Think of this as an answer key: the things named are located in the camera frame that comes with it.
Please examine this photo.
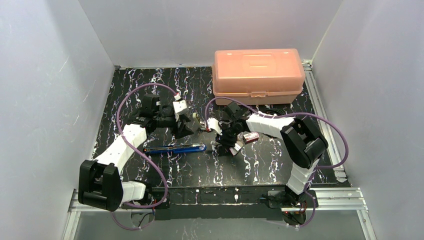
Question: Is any red staples box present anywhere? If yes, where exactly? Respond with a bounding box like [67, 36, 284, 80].
[242, 132, 260, 144]

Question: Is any blue stapler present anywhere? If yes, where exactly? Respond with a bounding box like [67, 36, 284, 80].
[143, 143, 207, 155]

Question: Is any cardboard staples tray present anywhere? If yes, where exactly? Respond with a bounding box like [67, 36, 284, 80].
[229, 141, 244, 156]

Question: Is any beige stapler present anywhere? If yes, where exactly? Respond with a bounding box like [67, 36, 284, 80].
[191, 112, 209, 132]

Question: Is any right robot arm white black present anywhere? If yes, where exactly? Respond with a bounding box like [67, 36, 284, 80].
[207, 102, 329, 206]

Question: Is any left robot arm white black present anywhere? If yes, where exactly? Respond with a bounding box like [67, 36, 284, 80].
[78, 94, 193, 212]

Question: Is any orange plastic toolbox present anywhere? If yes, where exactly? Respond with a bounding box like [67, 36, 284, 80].
[212, 48, 306, 106]

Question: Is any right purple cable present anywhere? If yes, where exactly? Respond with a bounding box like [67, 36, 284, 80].
[203, 96, 350, 229]

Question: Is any purple cable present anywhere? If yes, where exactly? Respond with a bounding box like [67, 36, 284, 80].
[203, 96, 350, 229]
[110, 82, 182, 232]

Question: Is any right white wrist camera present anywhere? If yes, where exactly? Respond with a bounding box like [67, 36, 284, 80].
[207, 118, 222, 135]

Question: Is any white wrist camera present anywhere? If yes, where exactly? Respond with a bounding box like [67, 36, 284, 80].
[207, 118, 222, 135]
[172, 99, 189, 121]

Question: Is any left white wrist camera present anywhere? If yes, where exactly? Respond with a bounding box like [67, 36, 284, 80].
[172, 99, 189, 121]

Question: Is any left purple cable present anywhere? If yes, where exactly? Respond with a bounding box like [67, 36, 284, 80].
[110, 82, 182, 232]

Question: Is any coiled black cable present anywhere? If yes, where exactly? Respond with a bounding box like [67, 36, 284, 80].
[263, 105, 292, 117]

